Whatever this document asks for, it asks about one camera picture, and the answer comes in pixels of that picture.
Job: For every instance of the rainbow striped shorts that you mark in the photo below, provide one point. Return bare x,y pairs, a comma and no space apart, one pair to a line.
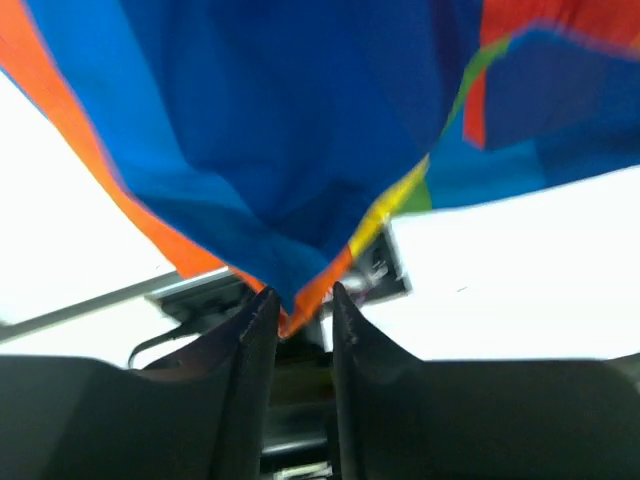
276,137

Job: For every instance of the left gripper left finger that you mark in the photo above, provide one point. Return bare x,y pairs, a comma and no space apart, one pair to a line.
197,413

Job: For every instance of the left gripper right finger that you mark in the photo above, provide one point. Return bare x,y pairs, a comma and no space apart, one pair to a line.
399,417

